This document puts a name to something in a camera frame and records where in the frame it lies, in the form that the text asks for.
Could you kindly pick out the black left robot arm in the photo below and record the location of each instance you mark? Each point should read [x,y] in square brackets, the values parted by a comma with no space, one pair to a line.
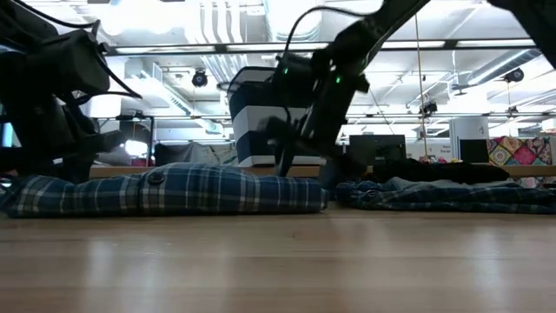
[17,21]

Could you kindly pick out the colourful patchwork quilt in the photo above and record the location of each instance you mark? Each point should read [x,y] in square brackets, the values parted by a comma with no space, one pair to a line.
[521,152]

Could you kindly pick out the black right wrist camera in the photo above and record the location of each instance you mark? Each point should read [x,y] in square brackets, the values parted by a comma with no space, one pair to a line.
[295,80]

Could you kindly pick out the black-legged background table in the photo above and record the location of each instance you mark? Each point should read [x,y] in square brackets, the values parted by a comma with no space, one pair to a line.
[152,139]

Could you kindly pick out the black ceiling light rail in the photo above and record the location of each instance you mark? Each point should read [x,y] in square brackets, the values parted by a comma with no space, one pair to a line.
[452,44]

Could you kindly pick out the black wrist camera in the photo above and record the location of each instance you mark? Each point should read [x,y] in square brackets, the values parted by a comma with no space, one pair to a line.
[65,65]
[295,80]

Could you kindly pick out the black ceiling spotlight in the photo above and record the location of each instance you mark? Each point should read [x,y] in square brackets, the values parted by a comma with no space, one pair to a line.
[514,75]
[429,108]
[200,79]

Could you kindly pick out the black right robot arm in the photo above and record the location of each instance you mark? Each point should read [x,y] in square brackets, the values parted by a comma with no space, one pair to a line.
[378,26]

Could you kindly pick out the grey garment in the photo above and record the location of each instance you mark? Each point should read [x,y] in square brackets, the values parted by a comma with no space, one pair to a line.
[434,183]

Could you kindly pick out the grey ceiling duct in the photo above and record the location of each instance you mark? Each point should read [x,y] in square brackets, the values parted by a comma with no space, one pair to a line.
[499,69]

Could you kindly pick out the blue plaid pajama pants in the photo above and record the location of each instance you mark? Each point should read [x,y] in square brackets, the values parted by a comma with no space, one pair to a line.
[434,200]

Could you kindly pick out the navy white striped laundry bin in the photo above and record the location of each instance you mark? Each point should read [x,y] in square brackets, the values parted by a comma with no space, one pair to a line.
[256,126]

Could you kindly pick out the black garment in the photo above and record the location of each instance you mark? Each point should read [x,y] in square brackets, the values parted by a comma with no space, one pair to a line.
[434,171]

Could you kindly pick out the grey covered furniture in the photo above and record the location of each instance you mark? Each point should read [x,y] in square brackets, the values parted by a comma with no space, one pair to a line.
[195,154]

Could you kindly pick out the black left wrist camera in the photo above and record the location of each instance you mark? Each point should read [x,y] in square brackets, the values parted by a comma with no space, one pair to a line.
[65,65]

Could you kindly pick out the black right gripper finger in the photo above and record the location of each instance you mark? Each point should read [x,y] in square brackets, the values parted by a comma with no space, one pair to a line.
[343,169]
[282,139]

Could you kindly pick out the black computer monitor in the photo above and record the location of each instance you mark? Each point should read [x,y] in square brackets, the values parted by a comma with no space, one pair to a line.
[473,151]

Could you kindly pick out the dark patterned garment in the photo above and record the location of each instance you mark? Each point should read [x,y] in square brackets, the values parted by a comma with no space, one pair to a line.
[195,191]

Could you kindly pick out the black equipment case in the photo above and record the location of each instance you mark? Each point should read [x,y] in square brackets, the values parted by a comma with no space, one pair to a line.
[378,148]

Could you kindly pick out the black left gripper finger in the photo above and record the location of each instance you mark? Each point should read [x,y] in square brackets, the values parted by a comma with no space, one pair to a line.
[76,167]
[106,141]

